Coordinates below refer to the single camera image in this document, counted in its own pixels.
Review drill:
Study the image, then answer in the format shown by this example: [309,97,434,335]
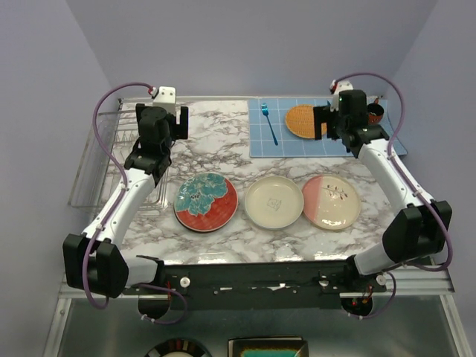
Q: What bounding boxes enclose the round striped object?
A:
[144,338,212,357]

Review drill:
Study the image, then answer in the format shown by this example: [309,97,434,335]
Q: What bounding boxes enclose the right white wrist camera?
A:
[329,80,353,97]

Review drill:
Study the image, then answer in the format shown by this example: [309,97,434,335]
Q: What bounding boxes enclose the black mounting base bar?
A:
[121,257,387,311]

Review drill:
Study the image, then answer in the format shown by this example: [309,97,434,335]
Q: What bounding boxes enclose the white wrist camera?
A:
[329,80,353,97]
[151,86,176,115]

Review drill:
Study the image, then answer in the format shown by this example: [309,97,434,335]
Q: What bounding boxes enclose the brown ceramic cup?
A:
[367,98,385,125]

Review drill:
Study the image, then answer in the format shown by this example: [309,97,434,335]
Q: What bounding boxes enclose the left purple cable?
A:
[83,81,188,325]

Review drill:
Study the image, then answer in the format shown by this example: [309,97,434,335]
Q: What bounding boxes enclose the blue tiled placemat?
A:
[248,97,408,158]

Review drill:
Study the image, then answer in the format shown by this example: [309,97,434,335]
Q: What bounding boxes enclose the wire dish rack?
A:
[68,98,168,215]

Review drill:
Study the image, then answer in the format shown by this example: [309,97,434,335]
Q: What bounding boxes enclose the aluminium extrusion rail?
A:
[58,266,455,299]

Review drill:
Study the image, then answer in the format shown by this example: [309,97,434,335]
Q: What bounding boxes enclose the cream white plate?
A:
[244,176,304,218]

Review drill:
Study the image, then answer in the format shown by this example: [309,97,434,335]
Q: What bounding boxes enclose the woven wicker trivet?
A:
[285,104,315,140]

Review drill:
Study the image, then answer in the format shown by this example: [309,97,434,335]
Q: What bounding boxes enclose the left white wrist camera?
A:
[151,86,176,115]

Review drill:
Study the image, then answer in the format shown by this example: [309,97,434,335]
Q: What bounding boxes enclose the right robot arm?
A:
[313,87,452,292]

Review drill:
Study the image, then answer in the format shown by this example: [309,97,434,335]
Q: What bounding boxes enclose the blue metal fork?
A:
[261,103,279,146]

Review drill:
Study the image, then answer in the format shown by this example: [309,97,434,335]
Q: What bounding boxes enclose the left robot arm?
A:
[62,104,189,298]

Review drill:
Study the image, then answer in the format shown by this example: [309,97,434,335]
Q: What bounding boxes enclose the dark rectangular tray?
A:
[228,336,309,357]

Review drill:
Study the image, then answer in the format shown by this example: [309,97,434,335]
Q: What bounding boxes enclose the pink and cream plate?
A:
[302,174,361,231]

